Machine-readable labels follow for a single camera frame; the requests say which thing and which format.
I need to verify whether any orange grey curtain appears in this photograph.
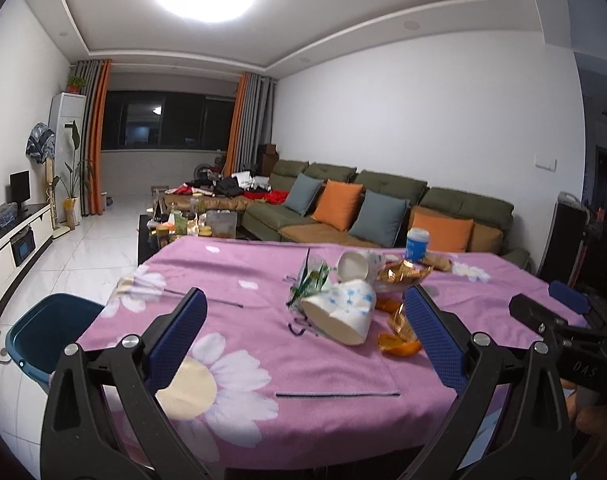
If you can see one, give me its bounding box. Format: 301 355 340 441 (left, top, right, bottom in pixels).
223 72 276 177
70 58 112 216

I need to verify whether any brown snack wrapper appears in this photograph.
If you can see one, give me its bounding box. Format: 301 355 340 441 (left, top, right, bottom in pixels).
422 252 453 273

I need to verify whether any green snack wrapper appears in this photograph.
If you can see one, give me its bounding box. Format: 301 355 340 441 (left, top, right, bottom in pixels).
286 249 334 311

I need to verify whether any white wall switch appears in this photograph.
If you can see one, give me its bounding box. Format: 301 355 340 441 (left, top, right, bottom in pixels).
535 154 557 172

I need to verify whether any grey-blue cushion near window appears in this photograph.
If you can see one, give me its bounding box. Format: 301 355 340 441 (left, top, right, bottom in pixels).
282 174 323 216

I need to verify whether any grey-blue cushion middle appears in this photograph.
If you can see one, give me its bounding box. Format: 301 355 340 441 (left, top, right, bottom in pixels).
348 190 409 248

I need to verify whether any person's right hand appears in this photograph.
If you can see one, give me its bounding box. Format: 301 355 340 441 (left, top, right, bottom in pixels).
566 389 607 441

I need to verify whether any blue lidded cup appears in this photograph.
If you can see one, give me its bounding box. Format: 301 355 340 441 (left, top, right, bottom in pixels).
404 228 430 262

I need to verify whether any large dotted paper cup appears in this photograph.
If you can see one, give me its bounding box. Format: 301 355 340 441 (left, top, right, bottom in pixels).
300 280 376 346

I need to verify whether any green sectional sofa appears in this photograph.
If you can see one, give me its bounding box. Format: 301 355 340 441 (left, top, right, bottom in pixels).
240 159 530 269

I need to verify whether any orange cushion near window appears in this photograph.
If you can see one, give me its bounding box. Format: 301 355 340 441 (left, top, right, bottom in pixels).
312 180 364 232

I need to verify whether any clothes pile on sofa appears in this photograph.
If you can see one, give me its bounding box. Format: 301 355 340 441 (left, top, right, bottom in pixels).
163 167 289 205

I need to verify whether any small black monitor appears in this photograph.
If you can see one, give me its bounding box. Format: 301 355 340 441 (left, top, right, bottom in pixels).
9 170 31 212

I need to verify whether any black chair by wall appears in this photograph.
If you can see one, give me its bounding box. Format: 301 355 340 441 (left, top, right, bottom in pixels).
538 192 590 284

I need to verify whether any white TV cabinet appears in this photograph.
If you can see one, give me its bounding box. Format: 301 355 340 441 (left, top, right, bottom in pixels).
0 204 54 316

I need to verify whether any teal trash bin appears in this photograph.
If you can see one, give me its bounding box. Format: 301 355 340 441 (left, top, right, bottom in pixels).
5 292 104 393

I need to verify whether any white standing air conditioner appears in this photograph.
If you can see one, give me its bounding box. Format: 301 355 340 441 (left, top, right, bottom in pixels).
48 92 86 223

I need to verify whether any black coffee table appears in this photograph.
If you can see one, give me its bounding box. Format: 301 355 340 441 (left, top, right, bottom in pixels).
136 209 245 266

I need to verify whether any orange peel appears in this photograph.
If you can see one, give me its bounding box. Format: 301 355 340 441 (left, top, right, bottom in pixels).
376 298 423 358

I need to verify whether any plant on air conditioner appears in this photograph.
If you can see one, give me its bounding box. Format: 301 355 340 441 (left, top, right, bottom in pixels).
66 75 87 94

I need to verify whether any pink floral tablecloth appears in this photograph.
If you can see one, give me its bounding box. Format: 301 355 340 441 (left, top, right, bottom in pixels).
77 235 592 470

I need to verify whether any dark window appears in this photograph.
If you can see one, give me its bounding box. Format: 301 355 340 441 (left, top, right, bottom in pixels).
102 91 235 151

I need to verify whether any tall potted plant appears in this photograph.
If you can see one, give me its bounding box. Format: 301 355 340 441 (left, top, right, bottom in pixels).
55 119 94 230

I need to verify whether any right orange grey curtain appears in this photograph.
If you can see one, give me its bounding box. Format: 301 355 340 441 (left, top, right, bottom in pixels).
223 72 276 177

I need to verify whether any orange cushion near end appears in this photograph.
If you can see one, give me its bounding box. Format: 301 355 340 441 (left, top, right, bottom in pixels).
412 212 474 252

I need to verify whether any left orange grey curtain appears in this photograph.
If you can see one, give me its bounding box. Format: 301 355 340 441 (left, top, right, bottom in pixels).
70 58 112 216

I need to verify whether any gold foil snack bag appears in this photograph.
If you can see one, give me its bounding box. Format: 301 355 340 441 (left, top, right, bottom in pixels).
375 260 433 292

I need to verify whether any covered standing fan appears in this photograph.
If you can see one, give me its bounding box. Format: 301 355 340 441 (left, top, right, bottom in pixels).
26 122 59 229

